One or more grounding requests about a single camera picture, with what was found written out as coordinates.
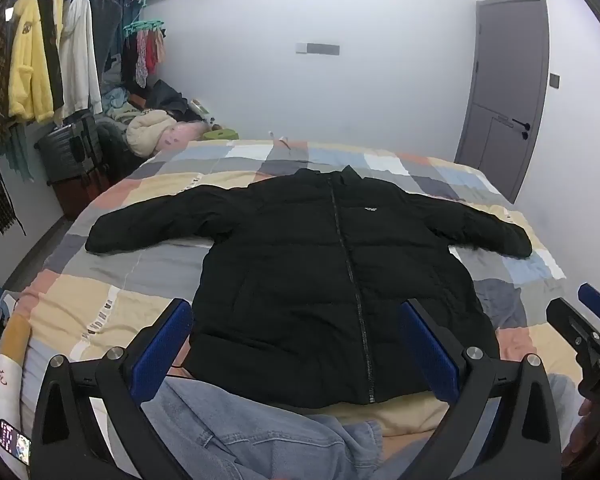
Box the dark grey suitcase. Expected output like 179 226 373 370
34 112 102 185

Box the cream fluffy garment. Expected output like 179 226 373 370
125 110 176 158

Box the green plush toy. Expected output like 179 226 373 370
200 129 239 141

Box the black puffer jacket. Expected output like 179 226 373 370
85 168 532 408

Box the pile of mixed clothes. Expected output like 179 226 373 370
96 79 230 162

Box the smartphone with lit screen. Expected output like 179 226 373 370
0 419 31 466

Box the black striped garment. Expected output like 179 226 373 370
38 0 64 112

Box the teal hanger with small clothes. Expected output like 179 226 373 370
121 20 166 88

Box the white hooded jacket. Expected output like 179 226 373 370
59 0 102 119

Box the yellow fleece jacket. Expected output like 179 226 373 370
8 0 54 122

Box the person's right hand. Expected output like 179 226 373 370
562 399 593 467

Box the wall light switch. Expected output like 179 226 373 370
550 73 560 89

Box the dark grey hanging coat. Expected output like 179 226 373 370
90 0 122 76

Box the grey door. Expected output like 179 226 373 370
455 0 550 203

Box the checkered patchwork bed quilt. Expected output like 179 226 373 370
0 140 582 479

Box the black door handle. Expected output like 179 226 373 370
510 118 531 140

